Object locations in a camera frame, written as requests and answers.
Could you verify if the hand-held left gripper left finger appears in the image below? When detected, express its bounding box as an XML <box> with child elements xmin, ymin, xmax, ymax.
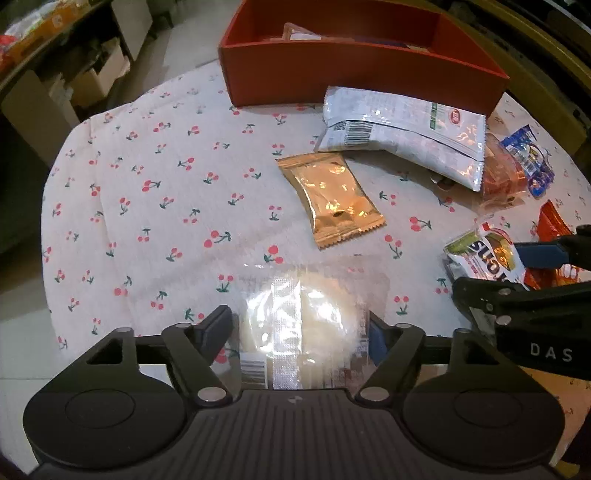
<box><xmin>86</xmin><ymin>305</ymin><xmax>234</xmax><ymax>408</ymax></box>

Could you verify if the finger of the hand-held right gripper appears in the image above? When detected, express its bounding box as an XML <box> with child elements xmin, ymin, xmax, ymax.
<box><xmin>513</xmin><ymin>234</ymin><xmax>591</xmax><ymax>270</ymax></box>
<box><xmin>451</xmin><ymin>276</ymin><xmax>591</xmax><ymax>326</ymax></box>

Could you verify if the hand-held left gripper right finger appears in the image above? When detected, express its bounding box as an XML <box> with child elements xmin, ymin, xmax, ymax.
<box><xmin>355</xmin><ymin>311</ymin><xmax>505</xmax><ymax>408</ymax></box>

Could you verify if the red snack packet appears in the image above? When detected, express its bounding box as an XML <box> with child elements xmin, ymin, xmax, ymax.
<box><xmin>526</xmin><ymin>200</ymin><xmax>591</xmax><ymax>289</ymax></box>

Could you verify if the small white printed snack packet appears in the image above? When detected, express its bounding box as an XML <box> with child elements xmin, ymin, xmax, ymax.
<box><xmin>442</xmin><ymin>222</ymin><xmax>531</xmax><ymax>291</ymax></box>

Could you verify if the clear round cake packet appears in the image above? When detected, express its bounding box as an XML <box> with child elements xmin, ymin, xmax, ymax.
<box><xmin>231</xmin><ymin>261</ymin><xmax>389</xmax><ymax>391</ymax></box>

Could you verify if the clear red-print snack packet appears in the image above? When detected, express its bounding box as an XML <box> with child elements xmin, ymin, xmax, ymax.
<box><xmin>475</xmin><ymin>134</ymin><xmax>527</xmax><ymax>209</ymax></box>

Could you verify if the gold foil snack packet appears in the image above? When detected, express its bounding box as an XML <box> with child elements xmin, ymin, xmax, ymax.
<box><xmin>276</xmin><ymin>152</ymin><xmax>387</xmax><ymax>251</ymax></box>

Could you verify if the large white foil snack packet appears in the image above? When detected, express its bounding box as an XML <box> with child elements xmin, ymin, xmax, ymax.
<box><xmin>314</xmin><ymin>85</ymin><xmax>488</xmax><ymax>192</ymax></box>

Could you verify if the red cardboard box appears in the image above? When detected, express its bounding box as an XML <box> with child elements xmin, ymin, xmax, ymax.
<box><xmin>218</xmin><ymin>0</ymin><xmax>510</xmax><ymax>116</ymax></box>

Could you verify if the cherry-print tablecloth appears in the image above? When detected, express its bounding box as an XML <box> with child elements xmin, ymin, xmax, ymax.
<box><xmin>41</xmin><ymin>60</ymin><xmax>591</xmax><ymax>467</ymax></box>

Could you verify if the brown cardboard box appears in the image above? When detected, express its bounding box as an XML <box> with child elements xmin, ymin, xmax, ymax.
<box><xmin>69</xmin><ymin>39</ymin><xmax>132</xmax><ymax>109</ymax></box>

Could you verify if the white cabinet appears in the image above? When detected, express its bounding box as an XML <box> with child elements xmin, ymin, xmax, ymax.
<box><xmin>113</xmin><ymin>0</ymin><xmax>155</xmax><ymax>61</ymax></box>

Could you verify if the row of orange snack boxes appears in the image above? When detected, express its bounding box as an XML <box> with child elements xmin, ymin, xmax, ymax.
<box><xmin>0</xmin><ymin>7</ymin><xmax>81</xmax><ymax>65</ymax></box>

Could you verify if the golden frame chair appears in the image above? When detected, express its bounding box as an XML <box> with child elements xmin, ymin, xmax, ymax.
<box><xmin>462</xmin><ymin>0</ymin><xmax>591</xmax><ymax>155</ymax></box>

